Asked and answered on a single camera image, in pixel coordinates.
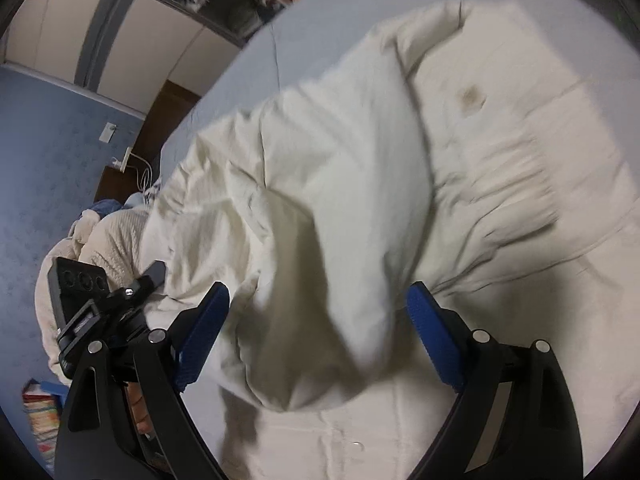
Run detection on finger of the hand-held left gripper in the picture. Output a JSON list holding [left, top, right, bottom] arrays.
[[107, 260, 167, 313]]

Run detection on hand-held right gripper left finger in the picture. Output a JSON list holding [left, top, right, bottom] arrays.
[[54, 281, 232, 480]]

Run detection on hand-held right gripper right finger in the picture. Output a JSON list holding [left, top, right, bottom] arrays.
[[405, 281, 583, 480]]

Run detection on white hooded jacket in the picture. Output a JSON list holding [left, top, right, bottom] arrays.
[[142, 0, 640, 480]]

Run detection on person's left hand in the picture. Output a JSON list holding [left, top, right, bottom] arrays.
[[124, 381, 157, 438]]

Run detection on cream textured blanket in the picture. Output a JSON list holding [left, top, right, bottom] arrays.
[[35, 200, 171, 386]]

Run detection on white power adapter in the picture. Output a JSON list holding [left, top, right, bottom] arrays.
[[112, 146, 134, 174]]

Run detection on stack of colourful books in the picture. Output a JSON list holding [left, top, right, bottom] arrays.
[[22, 380, 69, 467]]

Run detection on brown wooden headboard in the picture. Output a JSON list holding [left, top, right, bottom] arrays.
[[97, 80, 202, 202]]

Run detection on cream and grey wardrobe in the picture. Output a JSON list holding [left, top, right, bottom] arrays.
[[0, 0, 251, 116]]

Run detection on bed with grey sheet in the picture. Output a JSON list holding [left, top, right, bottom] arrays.
[[157, 0, 640, 480]]

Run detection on white charging cable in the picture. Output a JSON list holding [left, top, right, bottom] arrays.
[[127, 152, 162, 197]]

